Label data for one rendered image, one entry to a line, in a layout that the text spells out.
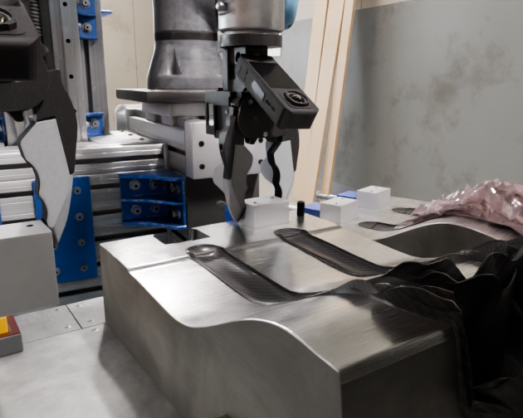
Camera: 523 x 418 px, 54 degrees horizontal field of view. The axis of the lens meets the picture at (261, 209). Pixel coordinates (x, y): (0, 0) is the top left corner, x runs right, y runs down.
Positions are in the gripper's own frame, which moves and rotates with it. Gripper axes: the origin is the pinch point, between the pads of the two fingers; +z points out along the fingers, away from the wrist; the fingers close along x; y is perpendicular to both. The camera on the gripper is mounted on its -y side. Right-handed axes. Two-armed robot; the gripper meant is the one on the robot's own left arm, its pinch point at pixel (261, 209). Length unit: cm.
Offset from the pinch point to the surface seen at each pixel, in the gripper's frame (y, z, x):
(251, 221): -1.6, 0.9, 2.5
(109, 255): -1.3, 1.8, 19.0
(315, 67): 301, -25, -254
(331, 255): -12.1, 2.6, -0.7
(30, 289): -14.6, -1.4, 28.4
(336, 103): 264, 3, -246
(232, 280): -12.3, 2.6, 11.4
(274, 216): -2.2, 0.4, -0.3
